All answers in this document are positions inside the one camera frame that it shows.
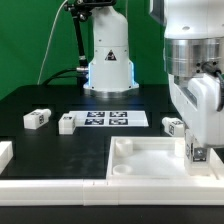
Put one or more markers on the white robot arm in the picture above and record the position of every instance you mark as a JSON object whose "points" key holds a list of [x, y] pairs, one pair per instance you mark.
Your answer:
{"points": [[193, 59]]}

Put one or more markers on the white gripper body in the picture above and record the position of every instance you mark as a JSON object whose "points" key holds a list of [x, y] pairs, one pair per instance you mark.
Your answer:
{"points": [[197, 104]]}

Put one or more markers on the white square tabletop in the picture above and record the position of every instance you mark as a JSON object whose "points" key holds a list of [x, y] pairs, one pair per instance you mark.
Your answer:
{"points": [[154, 158]]}

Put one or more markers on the white fiducial marker sheet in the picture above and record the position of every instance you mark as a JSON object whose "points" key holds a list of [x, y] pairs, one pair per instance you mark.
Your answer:
{"points": [[121, 118]]}

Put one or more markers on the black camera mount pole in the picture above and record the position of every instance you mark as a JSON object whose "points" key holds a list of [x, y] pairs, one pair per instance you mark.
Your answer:
{"points": [[80, 11]]}

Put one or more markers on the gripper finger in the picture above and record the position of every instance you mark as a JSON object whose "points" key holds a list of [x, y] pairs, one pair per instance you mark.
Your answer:
{"points": [[200, 154]]}

